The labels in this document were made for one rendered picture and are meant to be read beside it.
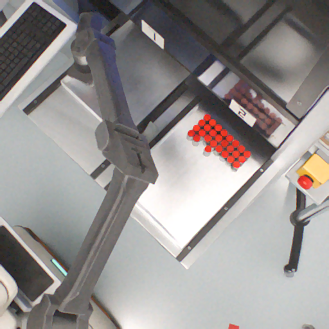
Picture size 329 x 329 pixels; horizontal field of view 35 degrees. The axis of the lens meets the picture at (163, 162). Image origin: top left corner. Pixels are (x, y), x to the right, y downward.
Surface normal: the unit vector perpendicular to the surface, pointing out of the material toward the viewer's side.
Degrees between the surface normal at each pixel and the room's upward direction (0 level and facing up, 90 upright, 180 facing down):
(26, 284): 0
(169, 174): 0
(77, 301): 46
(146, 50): 0
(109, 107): 50
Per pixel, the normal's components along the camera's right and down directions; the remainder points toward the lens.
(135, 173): 0.47, 0.36
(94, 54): -0.68, -0.18
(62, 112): 0.03, -0.25
